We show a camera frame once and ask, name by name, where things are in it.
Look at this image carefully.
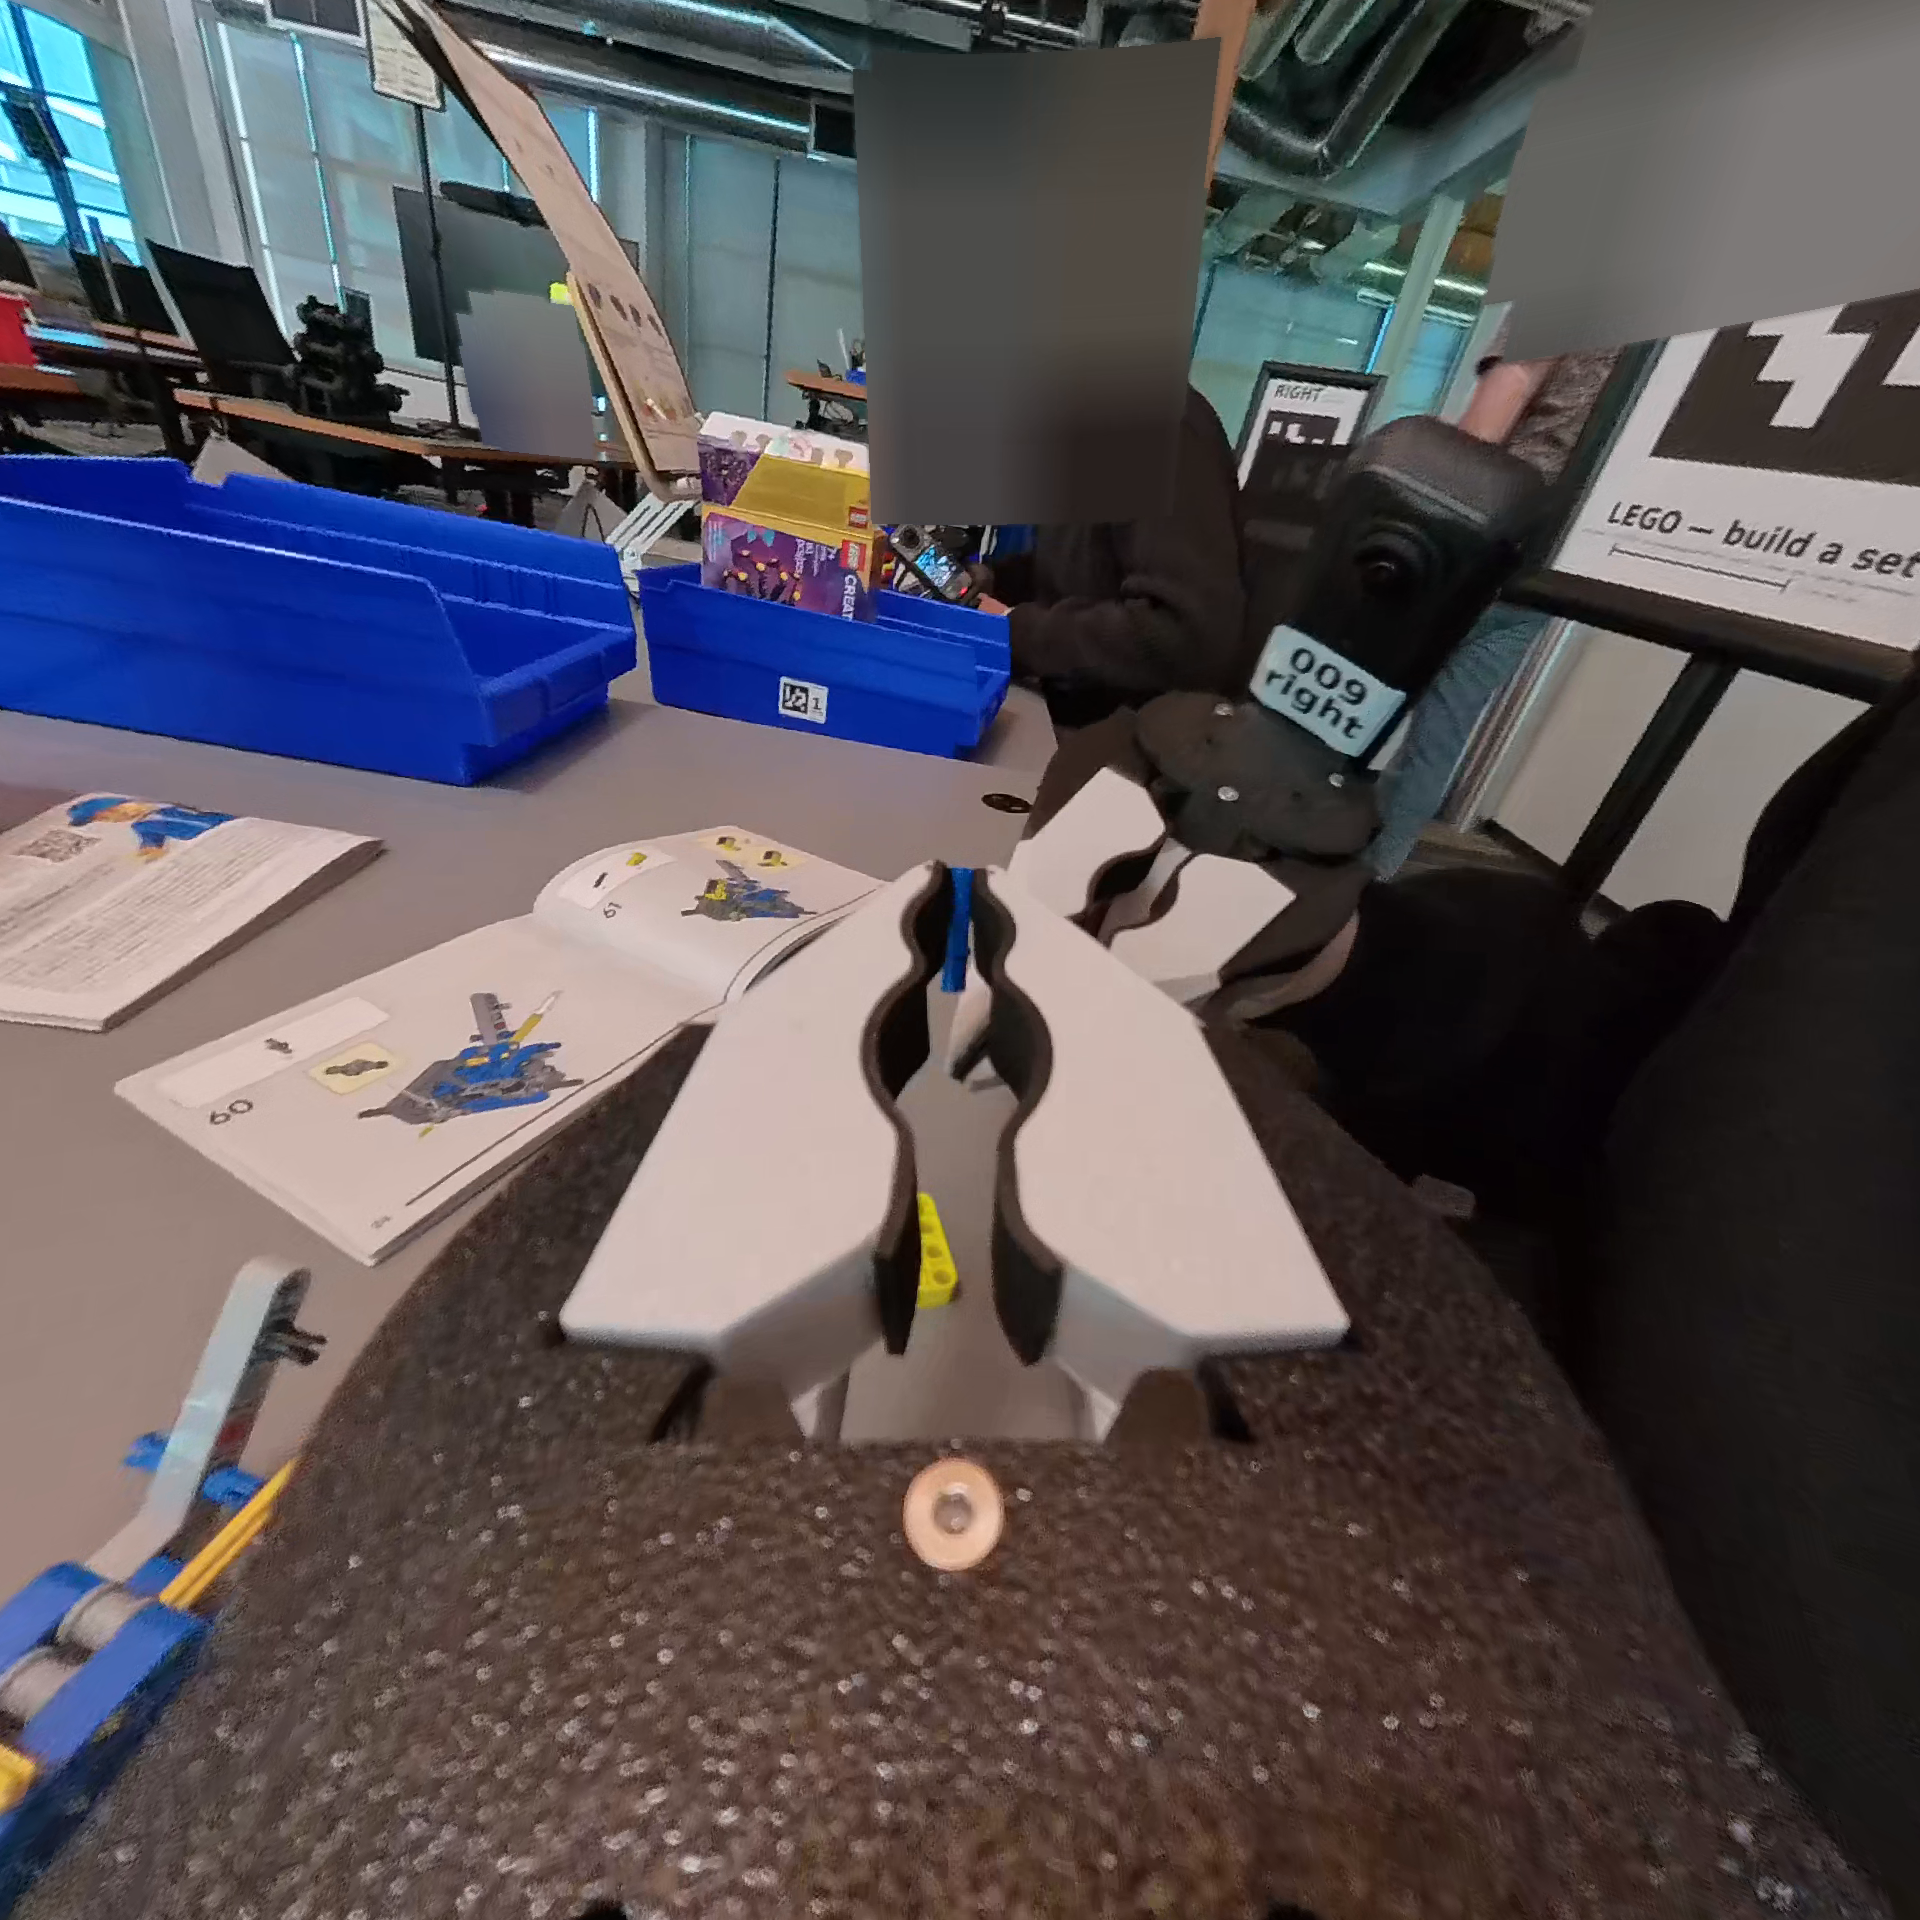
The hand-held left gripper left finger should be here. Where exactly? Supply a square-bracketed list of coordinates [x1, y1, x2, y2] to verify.
[559, 865, 952, 1444]

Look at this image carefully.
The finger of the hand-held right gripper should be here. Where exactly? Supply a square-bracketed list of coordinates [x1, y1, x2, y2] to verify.
[1005, 767, 1173, 923]
[1099, 847, 1300, 1007]

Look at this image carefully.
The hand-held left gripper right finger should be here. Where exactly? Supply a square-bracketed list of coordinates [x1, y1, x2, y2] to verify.
[977, 867, 1353, 1447]

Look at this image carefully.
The blue grey lego chassis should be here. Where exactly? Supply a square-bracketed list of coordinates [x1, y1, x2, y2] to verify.
[0, 1257, 329, 1870]

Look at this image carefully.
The person's right forearm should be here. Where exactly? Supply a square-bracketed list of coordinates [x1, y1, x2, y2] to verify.
[1289, 861, 1741, 1217]

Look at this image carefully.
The purple lego box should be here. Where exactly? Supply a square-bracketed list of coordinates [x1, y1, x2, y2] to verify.
[699, 507, 880, 623]

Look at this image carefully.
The yellow lego box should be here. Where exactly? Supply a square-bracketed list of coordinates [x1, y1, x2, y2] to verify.
[731, 451, 876, 540]

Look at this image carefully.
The open lego instruction booklet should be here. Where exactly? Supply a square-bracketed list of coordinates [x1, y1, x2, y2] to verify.
[113, 827, 887, 1266]

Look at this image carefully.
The smartphone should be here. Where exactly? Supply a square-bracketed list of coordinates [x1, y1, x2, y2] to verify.
[884, 526, 991, 609]

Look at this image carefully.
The black sign stand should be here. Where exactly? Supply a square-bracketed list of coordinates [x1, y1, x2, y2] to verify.
[1499, 570, 1920, 916]

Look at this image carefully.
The blue plastic bin white label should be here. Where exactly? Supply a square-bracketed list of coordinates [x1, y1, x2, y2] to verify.
[638, 563, 1015, 762]

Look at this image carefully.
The white task sign board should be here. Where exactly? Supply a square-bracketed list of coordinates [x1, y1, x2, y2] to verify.
[1545, 293, 1920, 650]

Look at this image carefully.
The person's black clothing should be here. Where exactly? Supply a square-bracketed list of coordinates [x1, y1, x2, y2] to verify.
[1574, 697, 1920, 1863]

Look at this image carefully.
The small folded paper leaflet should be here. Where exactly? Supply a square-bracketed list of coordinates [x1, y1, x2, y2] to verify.
[0, 791, 383, 1033]

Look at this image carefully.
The large blue plastic bin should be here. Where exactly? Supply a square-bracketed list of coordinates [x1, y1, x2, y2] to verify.
[0, 455, 640, 788]

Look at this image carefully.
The brown cardboard sheet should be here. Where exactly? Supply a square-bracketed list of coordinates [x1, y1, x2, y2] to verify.
[397, 0, 705, 482]

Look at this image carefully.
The wooden desk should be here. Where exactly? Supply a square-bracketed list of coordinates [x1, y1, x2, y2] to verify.
[171, 386, 640, 529]

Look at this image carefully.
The black monitor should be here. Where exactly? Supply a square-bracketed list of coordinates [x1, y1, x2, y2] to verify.
[141, 241, 301, 399]

